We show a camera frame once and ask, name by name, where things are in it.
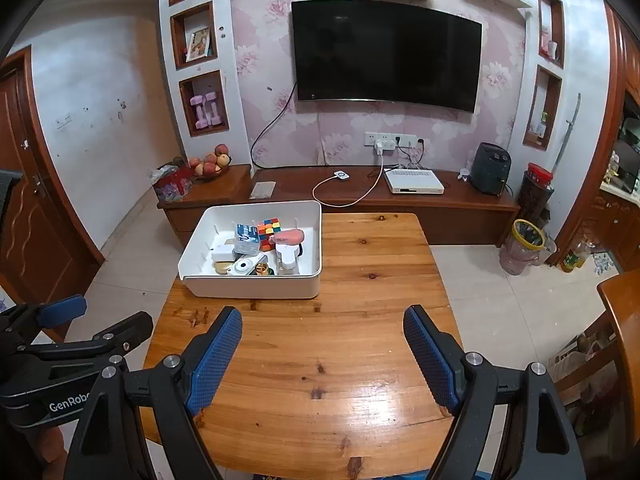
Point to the long wooden TV cabinet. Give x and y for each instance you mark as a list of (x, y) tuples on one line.
[(450, 210)]

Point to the white charger adapter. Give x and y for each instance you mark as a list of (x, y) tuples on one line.
[(222, 252)]

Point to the person's left hand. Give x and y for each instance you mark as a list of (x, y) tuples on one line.
[(47, 452)]

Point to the black curved television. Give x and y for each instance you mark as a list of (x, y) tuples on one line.
[(385, 55)]

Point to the yellow oil bottle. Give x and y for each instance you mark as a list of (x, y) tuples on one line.
[(572, 259)]

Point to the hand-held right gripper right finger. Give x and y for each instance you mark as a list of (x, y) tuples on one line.
[(430, 360)]

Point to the small white camera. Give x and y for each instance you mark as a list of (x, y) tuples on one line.
[(242, 266)]

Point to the wooden chair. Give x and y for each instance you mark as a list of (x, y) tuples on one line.
[(622, 330)]

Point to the small white figurine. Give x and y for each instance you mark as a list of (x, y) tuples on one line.
[(463, 174)]

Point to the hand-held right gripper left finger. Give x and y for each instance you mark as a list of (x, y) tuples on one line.
[(215, 360)]

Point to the pile of peaches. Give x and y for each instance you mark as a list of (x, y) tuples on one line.
[(210, 162)]

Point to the grey paper pad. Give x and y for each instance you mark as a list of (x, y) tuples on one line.
[(263, 190)]

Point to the pile of bags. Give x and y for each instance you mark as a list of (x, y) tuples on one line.
[(580, 365)]

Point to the framed photo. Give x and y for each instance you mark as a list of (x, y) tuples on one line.
[(199, 45)]

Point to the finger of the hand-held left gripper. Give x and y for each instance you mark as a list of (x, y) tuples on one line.
[(62, 305), (125, 332)]

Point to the wooden door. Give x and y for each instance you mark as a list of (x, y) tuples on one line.
[(40, 220)]

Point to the sheathed sword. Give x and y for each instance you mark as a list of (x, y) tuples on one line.
[(567, 127)]

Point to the wooden display cabinet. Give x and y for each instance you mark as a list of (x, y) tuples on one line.
[(612, 220)]

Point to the round gold compact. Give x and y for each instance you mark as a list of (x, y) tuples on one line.
[(221, 268)]

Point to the pink and white handheld fan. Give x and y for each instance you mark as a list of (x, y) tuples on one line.
[(289, 236)]

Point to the white cup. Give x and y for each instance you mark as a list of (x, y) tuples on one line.
[(553, 50)]

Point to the clear plastic bag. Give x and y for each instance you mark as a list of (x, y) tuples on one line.
[(160, 174)]

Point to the trash bin with yellow rim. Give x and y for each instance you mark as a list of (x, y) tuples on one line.
[(520, 255)]

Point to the white wall outlet strip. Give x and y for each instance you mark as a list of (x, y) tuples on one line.
[(395, 139)]

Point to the wooden side cabinet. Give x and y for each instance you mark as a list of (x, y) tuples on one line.
[(225, 191)]

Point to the colourful puzzle cube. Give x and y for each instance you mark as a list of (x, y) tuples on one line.
[(270, 230)]

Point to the red printed box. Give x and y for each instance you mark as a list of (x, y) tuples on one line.
[(172, 189)]

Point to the white plug adapter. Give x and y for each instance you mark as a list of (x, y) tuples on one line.
[(380, 149)]

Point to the white plastic storage bin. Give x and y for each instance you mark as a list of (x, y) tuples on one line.
[(250, 285)]

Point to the green perfume bottle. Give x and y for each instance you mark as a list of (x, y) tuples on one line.
[(264, 270)]

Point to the white set-top box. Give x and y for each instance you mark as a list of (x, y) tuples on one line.
[(414, 182)]

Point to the dark jar with red lid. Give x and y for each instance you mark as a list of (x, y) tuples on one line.
[(535, 195)]

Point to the clear box with blue print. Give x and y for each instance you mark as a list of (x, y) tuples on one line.
[(246, 237)]

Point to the white charging puck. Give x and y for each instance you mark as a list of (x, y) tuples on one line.
[(341, 176)]

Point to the dark fruit bowl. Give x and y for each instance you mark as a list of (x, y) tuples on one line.
[(211, 176)]

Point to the pink dumbbell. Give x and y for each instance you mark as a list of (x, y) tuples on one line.
[(213, 109), (199, 112)]

